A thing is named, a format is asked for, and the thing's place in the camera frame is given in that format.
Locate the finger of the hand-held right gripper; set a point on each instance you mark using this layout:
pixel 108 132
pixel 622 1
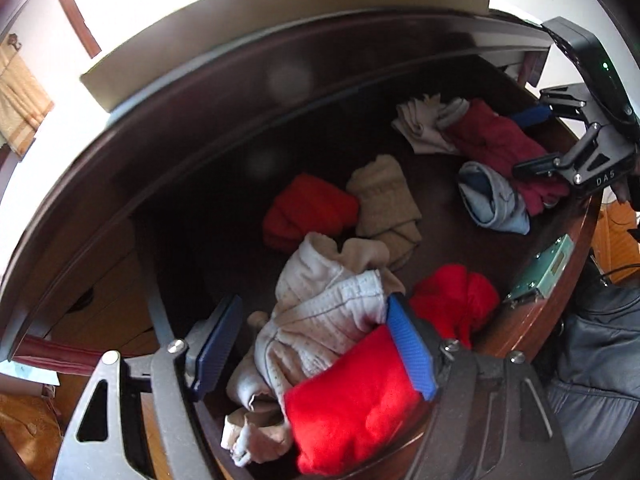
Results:
pixel 540 165
pixel 530 116

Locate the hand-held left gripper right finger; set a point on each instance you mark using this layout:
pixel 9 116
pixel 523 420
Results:
pixel 410 347

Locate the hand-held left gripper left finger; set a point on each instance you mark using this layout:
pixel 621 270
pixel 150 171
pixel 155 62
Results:
pixel 215 347

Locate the dark red underwear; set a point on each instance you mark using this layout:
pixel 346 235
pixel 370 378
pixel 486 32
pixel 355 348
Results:
pixel 490 135

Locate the light blue underwear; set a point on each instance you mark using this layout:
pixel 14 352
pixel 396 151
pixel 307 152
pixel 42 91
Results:
pixel 495 200

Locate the bright red underwear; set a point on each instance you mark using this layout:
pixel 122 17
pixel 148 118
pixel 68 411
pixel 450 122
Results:
pixel 350 400

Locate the beige underwear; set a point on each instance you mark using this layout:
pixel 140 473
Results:
pixel 255 435

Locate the cream ribbed underwear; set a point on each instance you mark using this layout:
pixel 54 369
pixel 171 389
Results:
pixel 320 310

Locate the dark wooden drawer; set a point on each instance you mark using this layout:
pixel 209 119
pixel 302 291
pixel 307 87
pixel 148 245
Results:
pixel 440 245

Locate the cream sock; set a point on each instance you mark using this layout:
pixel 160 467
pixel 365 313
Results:
pixel 420 125

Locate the shallow cardboard box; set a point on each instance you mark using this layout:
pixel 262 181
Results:
pixel 280 15

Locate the person's grey jacket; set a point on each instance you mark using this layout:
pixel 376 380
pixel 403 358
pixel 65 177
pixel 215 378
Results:
pixel 600 350

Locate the beige window curtain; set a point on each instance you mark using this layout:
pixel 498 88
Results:
pixel 20 100

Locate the curtain tieback hook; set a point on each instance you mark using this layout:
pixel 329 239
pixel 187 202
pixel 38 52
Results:
pixel 14 42

